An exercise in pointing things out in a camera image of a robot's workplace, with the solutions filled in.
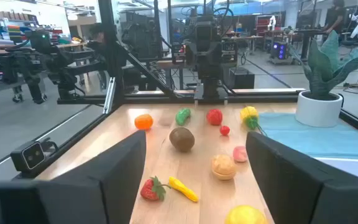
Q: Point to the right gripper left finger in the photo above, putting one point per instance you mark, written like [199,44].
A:
[113,174]

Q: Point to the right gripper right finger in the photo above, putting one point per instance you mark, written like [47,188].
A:
[284,180]

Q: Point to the red toy strawberry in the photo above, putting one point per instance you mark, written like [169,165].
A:
[152,189]
[214,117]

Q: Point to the pink toy peach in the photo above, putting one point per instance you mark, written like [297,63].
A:
[240,154]

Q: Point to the yellow-orange round toy fruit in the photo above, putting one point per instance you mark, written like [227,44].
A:
[245,215]

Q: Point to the green toy cucumber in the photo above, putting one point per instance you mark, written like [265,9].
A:
[182,116]

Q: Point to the orange toy fruit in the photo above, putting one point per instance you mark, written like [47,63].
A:
[143,121]

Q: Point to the yellow toy corn green husk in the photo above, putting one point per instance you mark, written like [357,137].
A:
[249,113]

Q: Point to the tan toy potato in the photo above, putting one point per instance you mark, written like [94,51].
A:
[223,167]

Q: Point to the yellow toy banana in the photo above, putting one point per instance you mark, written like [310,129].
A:
[183,188]

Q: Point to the brown toy kiwi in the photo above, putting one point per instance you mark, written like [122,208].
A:
[182,139]

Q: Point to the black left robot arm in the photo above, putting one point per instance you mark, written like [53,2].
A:
[208,34]

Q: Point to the background black robot arm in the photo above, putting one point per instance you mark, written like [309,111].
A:
[26,62]

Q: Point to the black box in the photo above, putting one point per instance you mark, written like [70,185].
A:
[241,77]

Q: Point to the light blue cloth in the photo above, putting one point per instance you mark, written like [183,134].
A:
[306,137]

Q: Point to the small red toy tomato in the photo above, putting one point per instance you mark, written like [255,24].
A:
[224,130]

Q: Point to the computer tower blue lights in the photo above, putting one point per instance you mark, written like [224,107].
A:
[279,50]

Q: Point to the plant in white pot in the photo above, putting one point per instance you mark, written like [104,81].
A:
[319,109]

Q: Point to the person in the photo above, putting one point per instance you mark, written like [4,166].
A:
[96,37]
[334,17]

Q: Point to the black aluminium table frame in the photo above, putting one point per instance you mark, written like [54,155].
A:
[154,99]

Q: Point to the black table-level camera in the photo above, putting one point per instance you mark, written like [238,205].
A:
[31,155]

